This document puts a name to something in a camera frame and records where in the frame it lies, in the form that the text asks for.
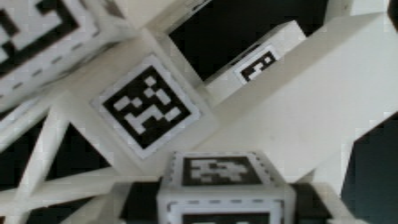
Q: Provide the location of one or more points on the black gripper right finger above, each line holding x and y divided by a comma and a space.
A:
321, 208

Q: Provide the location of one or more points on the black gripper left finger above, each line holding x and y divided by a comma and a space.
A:
131, 204

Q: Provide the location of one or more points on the white tagged leg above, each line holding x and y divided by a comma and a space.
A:
56, 32
223, 189

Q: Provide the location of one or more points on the white chair back frame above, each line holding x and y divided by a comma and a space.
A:
94, 132

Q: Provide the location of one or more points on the white chair leg block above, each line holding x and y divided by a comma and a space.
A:
254, 61

